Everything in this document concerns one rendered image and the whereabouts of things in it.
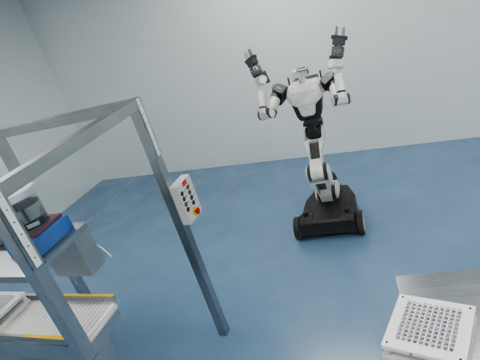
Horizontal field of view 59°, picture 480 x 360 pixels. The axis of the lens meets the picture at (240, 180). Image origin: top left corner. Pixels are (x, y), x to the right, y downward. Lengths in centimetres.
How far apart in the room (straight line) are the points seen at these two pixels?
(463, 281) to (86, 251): 157
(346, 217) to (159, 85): 319
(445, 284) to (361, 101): 339
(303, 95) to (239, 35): 186
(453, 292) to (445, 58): 335
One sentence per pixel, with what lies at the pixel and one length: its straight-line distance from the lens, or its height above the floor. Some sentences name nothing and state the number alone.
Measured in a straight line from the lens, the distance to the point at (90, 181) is 200.
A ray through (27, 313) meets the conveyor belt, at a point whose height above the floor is 91.
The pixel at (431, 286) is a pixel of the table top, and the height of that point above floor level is 89.
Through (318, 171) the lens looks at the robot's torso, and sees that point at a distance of 344.
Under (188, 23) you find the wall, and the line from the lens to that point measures 530.
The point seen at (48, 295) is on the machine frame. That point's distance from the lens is 184.
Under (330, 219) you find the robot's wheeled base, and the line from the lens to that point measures 359.
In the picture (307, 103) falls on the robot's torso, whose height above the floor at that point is 113.
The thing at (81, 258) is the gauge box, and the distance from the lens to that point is 205.
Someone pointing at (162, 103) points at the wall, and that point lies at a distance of 579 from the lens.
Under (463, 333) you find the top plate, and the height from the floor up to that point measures 96.
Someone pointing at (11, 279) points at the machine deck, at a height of 134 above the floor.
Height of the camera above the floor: 209
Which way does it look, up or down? 24 degrees down
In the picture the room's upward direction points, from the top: 18 degrees counter-clockwise
